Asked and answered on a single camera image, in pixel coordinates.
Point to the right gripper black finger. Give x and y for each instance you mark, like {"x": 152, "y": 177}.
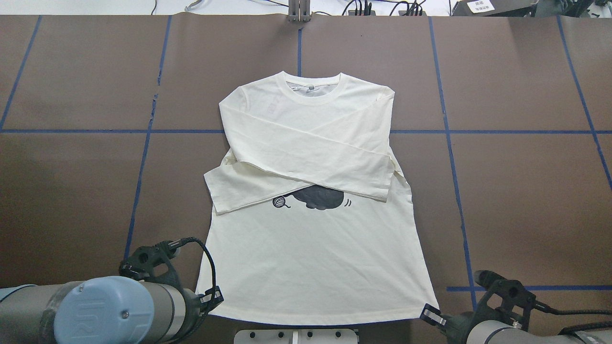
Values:
{"x": 432, "y": 316}

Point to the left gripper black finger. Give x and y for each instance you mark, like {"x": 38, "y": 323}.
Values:
{"x": 210, "y": 299}

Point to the cream long-sleeve printed shirt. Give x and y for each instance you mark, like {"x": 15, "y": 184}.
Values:
{"x": 312, "y": 220}

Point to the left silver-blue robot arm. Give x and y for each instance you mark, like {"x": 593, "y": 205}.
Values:
{"x": 106, "y": 310}

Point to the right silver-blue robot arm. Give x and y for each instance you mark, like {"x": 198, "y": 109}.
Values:
{"x": 477, "y": 328}

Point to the black box with label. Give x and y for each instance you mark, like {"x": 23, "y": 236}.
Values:
{"x": 494, "y": 8}

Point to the white pillar with base plate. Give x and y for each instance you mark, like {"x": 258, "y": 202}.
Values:
{"x": 297, "y": 336}

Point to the aluminium frame post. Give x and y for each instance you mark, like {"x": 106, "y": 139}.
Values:
{"x": 299, "y": 11}

